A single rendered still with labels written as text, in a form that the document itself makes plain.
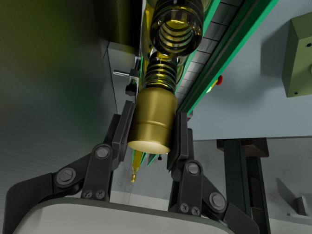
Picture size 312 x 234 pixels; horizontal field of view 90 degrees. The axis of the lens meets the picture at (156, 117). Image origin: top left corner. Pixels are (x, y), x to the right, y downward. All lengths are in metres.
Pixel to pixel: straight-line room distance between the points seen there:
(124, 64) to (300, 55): 0.49
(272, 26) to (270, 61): 0.14
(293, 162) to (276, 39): 3.04
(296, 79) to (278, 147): 2.98
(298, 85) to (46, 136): 0.68
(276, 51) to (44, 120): 0.65
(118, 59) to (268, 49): 0.48
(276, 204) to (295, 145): 1.04
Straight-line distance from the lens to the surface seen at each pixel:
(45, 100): 0.21
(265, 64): 0.71
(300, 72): 0.64
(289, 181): 3.48
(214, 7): 0.29
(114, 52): 0.49
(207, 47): 0.44
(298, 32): 0.57
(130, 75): 0.41
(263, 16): 0.32
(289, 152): 3.59
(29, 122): 0.20
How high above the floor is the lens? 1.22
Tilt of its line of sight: 26 degrees down
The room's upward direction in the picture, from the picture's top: 171 degrees counter-clockwise
